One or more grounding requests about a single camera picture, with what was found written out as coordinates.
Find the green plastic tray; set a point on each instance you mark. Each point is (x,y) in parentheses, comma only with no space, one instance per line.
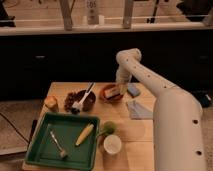
(67,128)

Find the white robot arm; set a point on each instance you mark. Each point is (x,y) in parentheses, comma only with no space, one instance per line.
(177,133)

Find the red bowl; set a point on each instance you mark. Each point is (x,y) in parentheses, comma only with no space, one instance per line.
(113,99)

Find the white cup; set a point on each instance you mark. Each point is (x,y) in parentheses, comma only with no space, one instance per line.
(111,144)

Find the dark brown bowl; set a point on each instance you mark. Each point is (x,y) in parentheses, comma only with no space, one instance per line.
(76,96)

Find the light blue folded cloth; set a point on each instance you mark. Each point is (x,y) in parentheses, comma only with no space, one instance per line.
(138,111)

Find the dark cabinet counter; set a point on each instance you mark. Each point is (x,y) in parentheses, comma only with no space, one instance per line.
(31,60)

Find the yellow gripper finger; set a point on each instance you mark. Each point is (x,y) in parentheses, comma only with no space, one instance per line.
(123,88)

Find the green pear toy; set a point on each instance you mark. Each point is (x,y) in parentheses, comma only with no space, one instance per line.
(108,128)

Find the white bottle on counter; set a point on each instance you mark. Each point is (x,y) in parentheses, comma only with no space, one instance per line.
(92,12)

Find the blue sponge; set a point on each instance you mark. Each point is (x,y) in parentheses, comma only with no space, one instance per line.
(133,90)

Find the white dish brush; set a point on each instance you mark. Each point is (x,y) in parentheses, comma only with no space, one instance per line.
(78,105)

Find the metal fork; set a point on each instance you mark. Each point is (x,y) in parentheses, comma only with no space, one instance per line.
(62,152)

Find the yellow corn cob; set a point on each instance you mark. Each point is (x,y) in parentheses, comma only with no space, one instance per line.
(83,135)

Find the brown whiteboard eraser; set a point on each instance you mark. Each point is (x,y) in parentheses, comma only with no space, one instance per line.
(111,92)

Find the yellow orange cup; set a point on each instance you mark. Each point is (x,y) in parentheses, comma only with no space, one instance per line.
(51,103)

